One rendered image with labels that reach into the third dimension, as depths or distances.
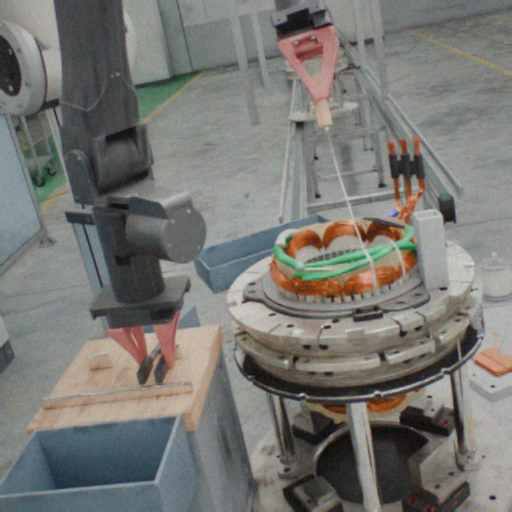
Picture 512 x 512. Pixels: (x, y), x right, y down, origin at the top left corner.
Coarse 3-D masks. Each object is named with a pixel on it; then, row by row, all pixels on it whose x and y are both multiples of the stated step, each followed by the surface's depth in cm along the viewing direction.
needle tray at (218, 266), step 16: (288, 224) 124; (304, 224) 125; (240, 240) 121; (256, 240) 122; (272, 240) 123; (208, 256) 120; (224, 256) 121; (240, 256) 122; (256, 256) 111; (208, 272) 110; (224, 272) 110; (240, 272) 111; (224, 288) 111
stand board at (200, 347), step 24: (192, 336) 88; (216, 336) 87; (120, 360) 86; (192, 360) 82; (216, 360) 85; (72, 384) 82; (96, 384) 81; (120, 384) 80; (72, 408) 77; (96, 408) 76; (120, 408) 75; (144, 408) 74; (168, 408) 73; (192, 408) 72
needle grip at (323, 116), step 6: (312, 78) 81; (318, 78) 81; (318, 84) 81; (312, 96) 81; (318, 102) 81; (324, 102) 81; (318, 108) 81; (324, 108) 81; (318, 114) 81; (324, 114) 81; (318, 120) 81; (324, 120) 81; (330, 120) 81
